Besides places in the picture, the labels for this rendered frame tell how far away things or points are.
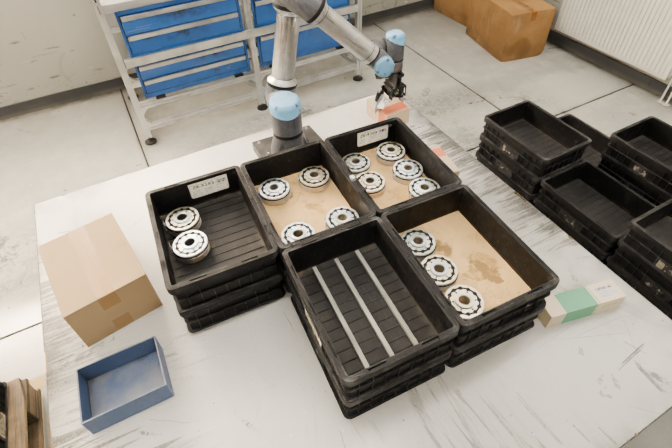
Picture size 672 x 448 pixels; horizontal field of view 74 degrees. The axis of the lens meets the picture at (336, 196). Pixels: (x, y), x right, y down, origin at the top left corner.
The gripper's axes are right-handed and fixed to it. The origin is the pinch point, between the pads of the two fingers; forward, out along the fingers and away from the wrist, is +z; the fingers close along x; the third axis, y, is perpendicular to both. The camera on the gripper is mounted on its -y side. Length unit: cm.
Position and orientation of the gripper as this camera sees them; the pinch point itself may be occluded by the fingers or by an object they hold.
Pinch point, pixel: (387, 107)
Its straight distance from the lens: 203.4
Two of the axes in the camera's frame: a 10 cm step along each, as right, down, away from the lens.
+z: 0.2, 7.1, 7.0
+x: 8.7, -3.6, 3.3
